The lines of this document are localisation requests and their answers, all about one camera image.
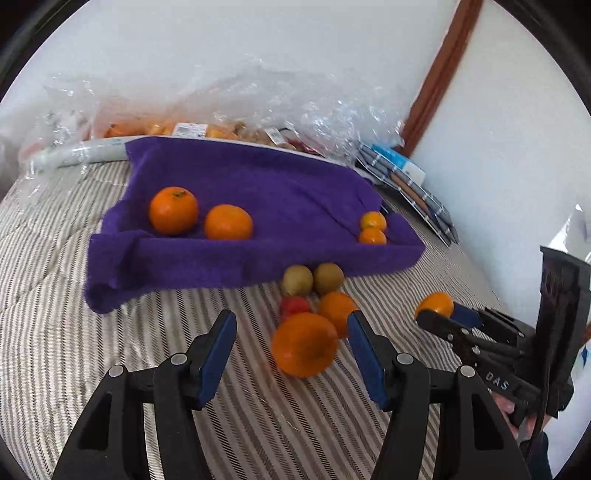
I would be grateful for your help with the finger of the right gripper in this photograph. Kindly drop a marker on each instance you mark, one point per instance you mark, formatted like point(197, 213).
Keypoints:
point(497, 325)
point(460, 338)

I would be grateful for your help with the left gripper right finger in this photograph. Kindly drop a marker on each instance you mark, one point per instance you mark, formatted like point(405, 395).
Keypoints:
point(474, 440)

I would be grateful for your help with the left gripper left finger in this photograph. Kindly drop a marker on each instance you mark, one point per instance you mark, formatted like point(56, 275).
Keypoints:
point(108, 440)

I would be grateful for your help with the oval orange fruit front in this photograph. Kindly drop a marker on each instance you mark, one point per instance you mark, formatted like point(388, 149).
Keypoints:
point(439, 302)

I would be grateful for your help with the oval orange fruit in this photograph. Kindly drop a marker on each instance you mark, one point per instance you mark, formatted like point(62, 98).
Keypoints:
point(439, 302)
point(373, 220)

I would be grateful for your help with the round orange fruit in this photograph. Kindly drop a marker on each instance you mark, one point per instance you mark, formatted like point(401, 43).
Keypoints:
point(372, 236)
point(336, 307)

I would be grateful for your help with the round orange fruit back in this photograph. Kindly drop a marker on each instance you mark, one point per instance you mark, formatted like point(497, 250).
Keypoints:
point(372, 236)

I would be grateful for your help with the large mandarin with stem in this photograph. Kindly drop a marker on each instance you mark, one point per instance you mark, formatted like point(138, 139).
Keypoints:
point(173, 211)

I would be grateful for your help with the mandarin back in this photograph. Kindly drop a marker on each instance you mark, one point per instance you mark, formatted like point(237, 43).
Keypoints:
point(228, 222)

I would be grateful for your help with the green round fruit right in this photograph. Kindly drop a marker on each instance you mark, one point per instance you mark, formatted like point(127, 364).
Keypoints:
point(328, 277)

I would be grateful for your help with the green round fruit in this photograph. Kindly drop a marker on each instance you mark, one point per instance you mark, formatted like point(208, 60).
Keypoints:
point(297, 281)
point(328, 277)

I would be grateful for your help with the striped quilted table cover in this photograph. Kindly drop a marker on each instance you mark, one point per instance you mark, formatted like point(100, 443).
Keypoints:
point(262, 424)

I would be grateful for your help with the grey checked folded cloth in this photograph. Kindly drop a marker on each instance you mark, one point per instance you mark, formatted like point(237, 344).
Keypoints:
point(423, 202)

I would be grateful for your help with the small red tomato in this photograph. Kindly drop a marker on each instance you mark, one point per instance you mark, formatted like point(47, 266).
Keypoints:
point(293, 305)

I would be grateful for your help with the green round fruit left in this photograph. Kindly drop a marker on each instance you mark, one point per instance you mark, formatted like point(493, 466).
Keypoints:
point(297, 281)

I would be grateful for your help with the blue white tissue box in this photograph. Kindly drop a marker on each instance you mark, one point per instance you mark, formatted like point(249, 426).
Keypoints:
point(413, 171)

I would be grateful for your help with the purple towel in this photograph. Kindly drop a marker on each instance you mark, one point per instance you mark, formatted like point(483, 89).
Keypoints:
point(305, 211)

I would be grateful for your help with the clear plastic fruit bags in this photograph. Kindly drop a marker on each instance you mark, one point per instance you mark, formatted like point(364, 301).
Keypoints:
point(327, 113)

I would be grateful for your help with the brown wooden door frame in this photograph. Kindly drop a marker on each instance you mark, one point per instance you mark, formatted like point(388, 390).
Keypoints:
point(441, 74)

